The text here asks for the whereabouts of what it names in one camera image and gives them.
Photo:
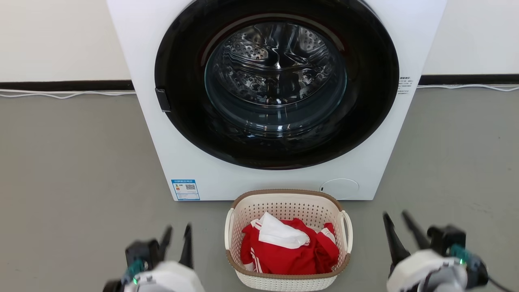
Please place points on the small printed text sticker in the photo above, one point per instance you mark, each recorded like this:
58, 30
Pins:
405, 85

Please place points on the blue energy label sticker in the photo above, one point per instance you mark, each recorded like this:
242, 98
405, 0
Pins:
185, 190

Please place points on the beige plastic laundry basket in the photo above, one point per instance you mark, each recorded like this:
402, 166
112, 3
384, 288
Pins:
284, 205

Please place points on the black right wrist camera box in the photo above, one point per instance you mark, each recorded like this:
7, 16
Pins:
446, 237

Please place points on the black baseboard strip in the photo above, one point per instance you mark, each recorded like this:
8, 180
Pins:
61, 85
470, 79

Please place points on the white washing machine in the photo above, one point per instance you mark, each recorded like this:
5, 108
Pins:
263, 184

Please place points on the steel washer drum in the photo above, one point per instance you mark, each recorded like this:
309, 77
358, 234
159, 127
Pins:
263, 56

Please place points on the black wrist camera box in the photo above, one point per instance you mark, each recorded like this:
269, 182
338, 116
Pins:
446, 237
142, 249

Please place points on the red garment with white stripes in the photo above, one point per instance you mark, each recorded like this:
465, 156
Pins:
288, 261

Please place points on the black round washer door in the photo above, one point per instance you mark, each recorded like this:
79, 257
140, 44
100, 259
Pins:
182, 117

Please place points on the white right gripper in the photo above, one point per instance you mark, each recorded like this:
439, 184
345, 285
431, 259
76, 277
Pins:
417, 269

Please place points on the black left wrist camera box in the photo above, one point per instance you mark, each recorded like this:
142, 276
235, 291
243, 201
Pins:
142, 249

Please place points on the round white filter cover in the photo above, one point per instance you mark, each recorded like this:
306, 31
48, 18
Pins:
339, 189

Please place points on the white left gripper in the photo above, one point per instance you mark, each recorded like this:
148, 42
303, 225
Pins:
170, 280

